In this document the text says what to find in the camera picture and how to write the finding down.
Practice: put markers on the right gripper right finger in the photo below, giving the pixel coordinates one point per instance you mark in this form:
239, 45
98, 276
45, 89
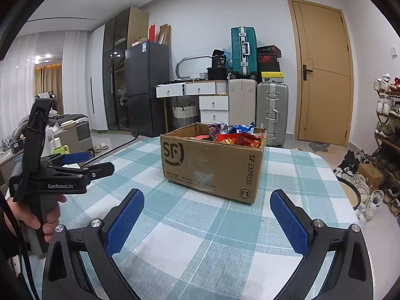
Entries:
350, 273

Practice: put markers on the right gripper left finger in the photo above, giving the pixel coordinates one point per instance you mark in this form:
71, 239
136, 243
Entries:
65, 276

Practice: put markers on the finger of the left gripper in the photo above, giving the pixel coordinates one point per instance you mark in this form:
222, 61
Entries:
68, 159
93, 172

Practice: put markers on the red noodle snack packet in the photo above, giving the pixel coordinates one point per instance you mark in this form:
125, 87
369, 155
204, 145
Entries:
204, 137

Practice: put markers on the purple silver snack bag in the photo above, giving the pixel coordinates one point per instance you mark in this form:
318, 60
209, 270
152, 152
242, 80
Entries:
216, 129

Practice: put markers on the large red chip bag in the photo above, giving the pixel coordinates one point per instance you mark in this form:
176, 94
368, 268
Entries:
240, 139

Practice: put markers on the blue cookie packet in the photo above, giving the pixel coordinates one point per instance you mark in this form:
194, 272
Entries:
239, 129

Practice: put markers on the person's left hand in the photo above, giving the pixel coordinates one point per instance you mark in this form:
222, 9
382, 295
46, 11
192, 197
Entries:
23, 214

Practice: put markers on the green mug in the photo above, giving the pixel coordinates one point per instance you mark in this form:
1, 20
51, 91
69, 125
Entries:
61, 150

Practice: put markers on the grey white side cabinet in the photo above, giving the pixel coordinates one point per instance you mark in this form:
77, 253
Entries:
73, 131

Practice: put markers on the woven laundry basket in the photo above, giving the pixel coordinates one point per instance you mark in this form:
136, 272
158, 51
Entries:
185, 115

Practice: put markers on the black refrigerator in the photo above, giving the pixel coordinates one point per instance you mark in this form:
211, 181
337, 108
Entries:
146, 66

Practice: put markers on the shoe rack with shoes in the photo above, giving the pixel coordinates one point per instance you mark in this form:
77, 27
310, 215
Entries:
386, 157

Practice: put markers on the SF cardboard box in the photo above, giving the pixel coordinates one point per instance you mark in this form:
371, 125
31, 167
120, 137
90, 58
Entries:
224, 170

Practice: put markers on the white drawer desk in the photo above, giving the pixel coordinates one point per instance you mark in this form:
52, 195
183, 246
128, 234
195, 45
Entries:
211, 97

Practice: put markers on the beige suitcase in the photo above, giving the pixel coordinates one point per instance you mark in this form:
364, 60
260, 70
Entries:
241, 101

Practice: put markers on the silver suitcase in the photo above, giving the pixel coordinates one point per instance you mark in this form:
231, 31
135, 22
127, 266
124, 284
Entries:
272, 111

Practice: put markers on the teal suitcase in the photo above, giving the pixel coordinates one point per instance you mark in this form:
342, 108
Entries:
244, 52

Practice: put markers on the stacked shoe boxes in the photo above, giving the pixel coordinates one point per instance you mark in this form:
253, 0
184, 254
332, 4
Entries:
268, 64

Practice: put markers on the wooden door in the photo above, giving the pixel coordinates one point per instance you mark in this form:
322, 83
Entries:
325, 80

